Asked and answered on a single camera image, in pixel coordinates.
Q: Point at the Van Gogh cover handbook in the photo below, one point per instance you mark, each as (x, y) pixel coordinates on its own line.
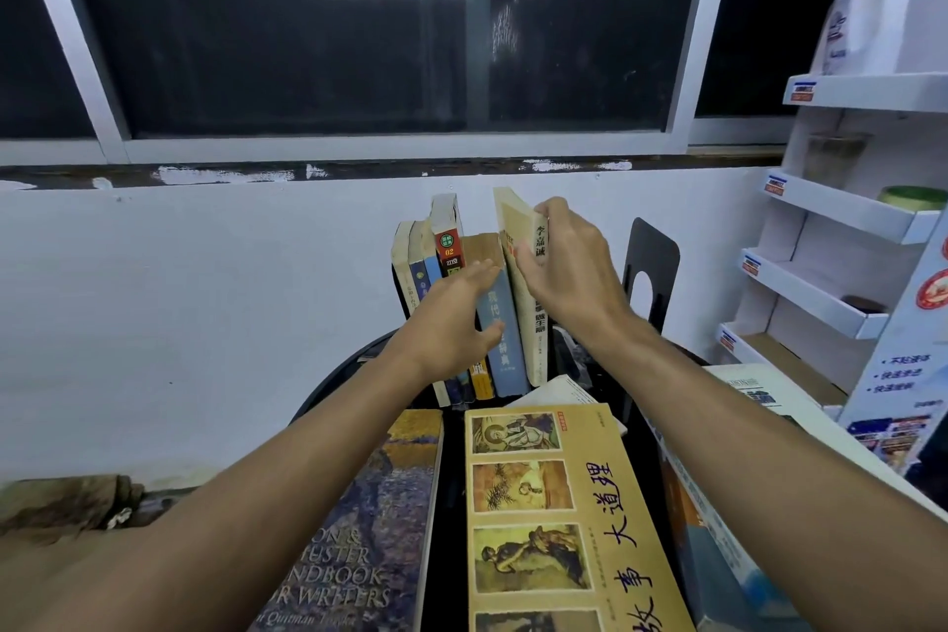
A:
(370, 543)

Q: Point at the Understanding Business textbook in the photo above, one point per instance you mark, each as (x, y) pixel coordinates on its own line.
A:
(785, 394)

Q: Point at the clear glass cup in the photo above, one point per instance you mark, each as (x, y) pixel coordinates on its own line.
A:
(837, 161)

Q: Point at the cream book with barcode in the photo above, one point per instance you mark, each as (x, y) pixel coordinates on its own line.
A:
(529, 328)

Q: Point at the aluminium frame window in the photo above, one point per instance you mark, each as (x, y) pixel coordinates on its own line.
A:
(370, 24)

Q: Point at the brown crumpled rag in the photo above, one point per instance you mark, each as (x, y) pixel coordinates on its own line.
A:
(67, 502)

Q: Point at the person's left hand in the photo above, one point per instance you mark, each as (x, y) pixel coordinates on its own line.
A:
(444, 328)

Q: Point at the yellow book with black characters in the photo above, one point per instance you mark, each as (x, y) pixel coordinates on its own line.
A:
(578, 543)

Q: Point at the round black table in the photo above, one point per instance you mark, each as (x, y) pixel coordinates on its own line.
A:
(448, 543)

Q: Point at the white cardboard display stand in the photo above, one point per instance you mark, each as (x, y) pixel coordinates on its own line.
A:
(815, 291)

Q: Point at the grey cover book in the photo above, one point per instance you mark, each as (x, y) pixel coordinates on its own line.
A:
(401, 268)

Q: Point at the lavender Hanyu Pinyin dictionary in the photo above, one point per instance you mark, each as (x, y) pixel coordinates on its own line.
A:
(504, 357)

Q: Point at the brown cardboard sheet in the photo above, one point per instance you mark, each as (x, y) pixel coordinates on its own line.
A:
(30, 580)

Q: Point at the row of books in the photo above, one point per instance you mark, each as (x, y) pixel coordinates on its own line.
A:
(652, 243)

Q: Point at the small dark brown lid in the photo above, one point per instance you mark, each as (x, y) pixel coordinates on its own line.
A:
(865, 304)

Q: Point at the green tape roll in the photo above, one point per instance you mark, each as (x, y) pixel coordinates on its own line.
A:
(912, 198)

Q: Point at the orange illustrated cover book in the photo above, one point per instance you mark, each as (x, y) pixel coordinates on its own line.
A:
(448, 239)

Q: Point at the person's right forearm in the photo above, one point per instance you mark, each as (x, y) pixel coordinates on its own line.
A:
(778, 491)

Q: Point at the person's left forearm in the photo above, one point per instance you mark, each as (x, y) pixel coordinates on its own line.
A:
(222, 505)

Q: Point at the yellow book with blue spine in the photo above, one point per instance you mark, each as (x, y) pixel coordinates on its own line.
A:
(417, 283)

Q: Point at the person's right hand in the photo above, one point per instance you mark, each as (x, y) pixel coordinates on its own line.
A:
(578, 276)

